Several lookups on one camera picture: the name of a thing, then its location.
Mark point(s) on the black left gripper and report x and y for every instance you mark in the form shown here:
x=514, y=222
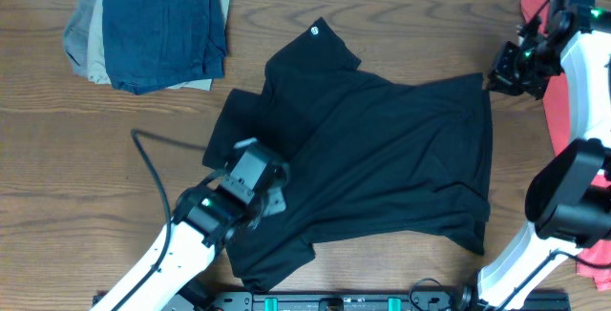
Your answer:
x=277, y=196

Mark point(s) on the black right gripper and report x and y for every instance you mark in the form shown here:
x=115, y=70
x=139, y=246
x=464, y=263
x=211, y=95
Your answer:
x=502, y=78

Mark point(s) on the black t-shirt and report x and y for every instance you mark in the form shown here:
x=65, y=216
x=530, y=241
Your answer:
x=365, y=156

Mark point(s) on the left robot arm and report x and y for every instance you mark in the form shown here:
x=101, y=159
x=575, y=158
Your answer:
x=207, y=216

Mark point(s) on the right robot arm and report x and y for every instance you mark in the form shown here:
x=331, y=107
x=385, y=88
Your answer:
x=565, y=212

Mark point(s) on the navy folded trousers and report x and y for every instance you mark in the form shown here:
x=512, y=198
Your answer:
x=151, y=45

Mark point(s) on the red t-shirt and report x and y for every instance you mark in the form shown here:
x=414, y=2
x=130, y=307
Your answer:
x=556, y=108

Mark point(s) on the grey folded trousers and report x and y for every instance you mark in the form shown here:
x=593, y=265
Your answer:
x=75, y=36

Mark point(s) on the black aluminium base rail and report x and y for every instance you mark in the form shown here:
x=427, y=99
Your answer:
x=244, y=301

